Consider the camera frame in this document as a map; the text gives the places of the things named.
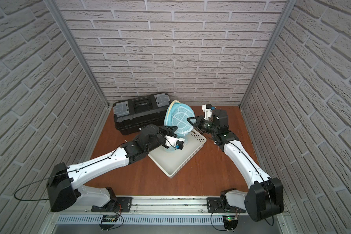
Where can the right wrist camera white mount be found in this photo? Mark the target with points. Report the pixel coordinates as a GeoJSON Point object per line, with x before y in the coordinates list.
{"type": "Point", "coordinates": [208, 111]}

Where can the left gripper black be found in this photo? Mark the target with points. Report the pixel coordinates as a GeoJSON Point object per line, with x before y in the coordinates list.
{"type": "Point", "coordinates": [169, 130]}

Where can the left controller circuit board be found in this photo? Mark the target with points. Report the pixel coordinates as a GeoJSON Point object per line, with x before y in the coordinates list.
{"type": "Point", "coordinates": [109, 222]}

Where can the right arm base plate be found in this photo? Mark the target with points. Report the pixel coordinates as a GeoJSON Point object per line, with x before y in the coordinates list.
{"type": "Point", "coordinates": [219, 205]}

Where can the white perforated plastic basket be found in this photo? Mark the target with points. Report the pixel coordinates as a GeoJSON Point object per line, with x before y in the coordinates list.
{"type": "Point", "coordinates": [171, 161]}

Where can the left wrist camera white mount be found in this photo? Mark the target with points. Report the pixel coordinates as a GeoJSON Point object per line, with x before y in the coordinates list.
{"type": "Point", "coordinates": [174, 142]}

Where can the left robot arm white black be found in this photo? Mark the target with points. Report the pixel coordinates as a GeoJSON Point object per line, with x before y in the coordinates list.
{"type": "Point", "coordinates": [66, 185]}

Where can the teal mesh laundry bag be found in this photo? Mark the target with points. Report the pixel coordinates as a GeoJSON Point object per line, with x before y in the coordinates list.
{"type": "Point", "coordinates": [176, 115]}

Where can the aluminium corner post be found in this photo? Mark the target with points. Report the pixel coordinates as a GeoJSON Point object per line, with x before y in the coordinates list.
{"type": "Point", "coordinates": [59, 19]}
{"type": "Point", "coordinates": [288, 7]}

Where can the controller circuit board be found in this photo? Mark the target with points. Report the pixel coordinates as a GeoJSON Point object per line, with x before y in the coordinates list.
{"type": "Point", "coordinates": [230, 222]}
{"type": "Point", "coordinates": [109, 222]}

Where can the left aluminium corner post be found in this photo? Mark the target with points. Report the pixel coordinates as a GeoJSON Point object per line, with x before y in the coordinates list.
{"type": "Point", "coordinates": [59, 19]}

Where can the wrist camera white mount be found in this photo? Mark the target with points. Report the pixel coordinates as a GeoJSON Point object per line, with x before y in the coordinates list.
{"type": "Point", "coordinates": [208, 111]}
{"type": "Point", "coordinates": [174, 142]}

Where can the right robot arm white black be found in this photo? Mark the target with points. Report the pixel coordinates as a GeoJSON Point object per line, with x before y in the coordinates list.
{"type": "Point", "coordinates": [264, 197]}

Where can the right controller circuit board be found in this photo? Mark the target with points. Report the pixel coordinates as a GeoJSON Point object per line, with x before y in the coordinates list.
{"type": "Point", "coordinates": [230, 222]}

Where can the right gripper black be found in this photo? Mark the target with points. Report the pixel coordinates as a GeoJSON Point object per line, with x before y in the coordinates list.
{"type": "Point", "coordinates": [200, 119]}

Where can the black plastic toolbox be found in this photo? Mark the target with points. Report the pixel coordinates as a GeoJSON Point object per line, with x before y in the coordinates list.
{"type": "Point", "coordinates": [132, 114]}

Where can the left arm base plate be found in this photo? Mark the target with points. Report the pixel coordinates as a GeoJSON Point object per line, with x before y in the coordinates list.
{"type": "Point", "coordinates": [119, 205]}

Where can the right aluminium corner post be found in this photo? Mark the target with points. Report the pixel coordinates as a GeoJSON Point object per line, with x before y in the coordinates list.
{"type": "Point", "coordinates": [288, 7]}

